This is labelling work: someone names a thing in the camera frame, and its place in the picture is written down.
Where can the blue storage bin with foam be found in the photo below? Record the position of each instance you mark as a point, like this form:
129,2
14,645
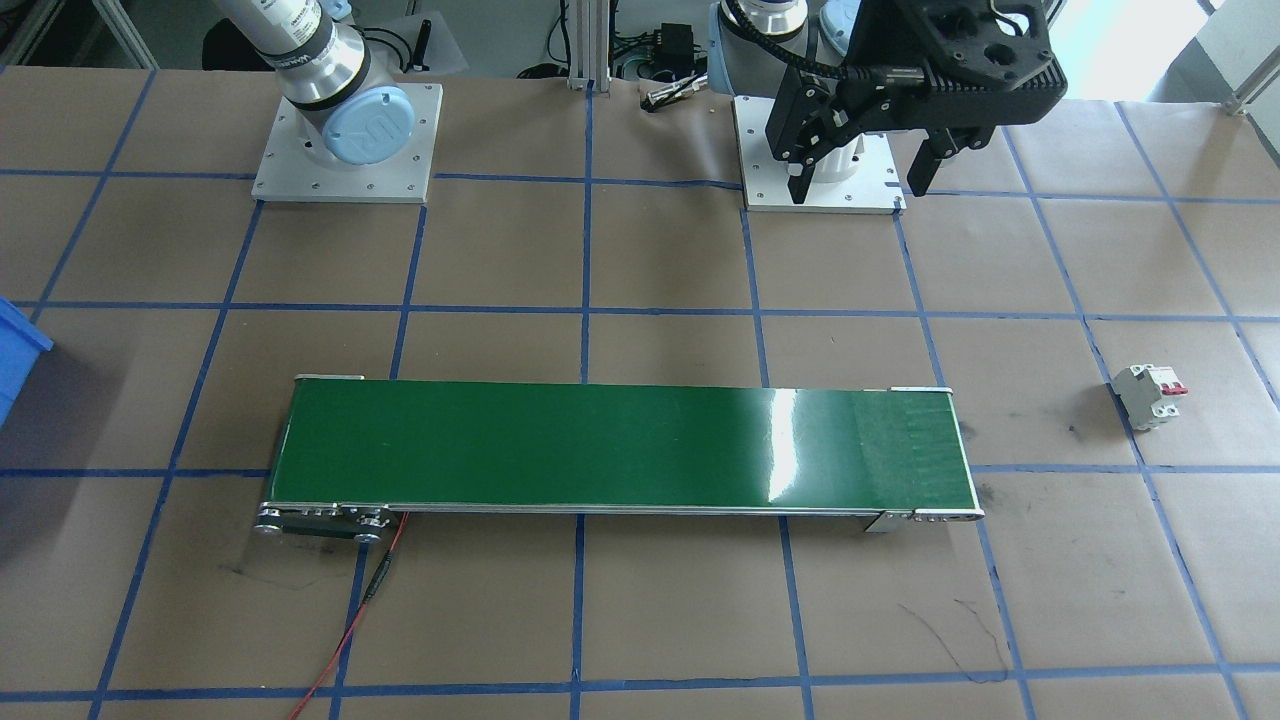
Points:
15,350

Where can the green conveyor belt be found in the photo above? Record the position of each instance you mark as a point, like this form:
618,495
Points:
600,450

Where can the aluminium profile bar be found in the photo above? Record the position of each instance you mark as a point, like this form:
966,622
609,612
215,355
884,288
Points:
1242,100

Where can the black power brick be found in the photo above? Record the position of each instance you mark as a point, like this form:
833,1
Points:
675,45

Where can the white circuit breaker red switch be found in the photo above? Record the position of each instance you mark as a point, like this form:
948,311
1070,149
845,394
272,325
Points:
1140,395

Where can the metal bar frame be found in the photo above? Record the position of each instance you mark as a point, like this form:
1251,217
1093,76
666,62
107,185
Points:
590,60

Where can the silver metal plug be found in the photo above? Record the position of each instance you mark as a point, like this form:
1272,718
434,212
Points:
670,97

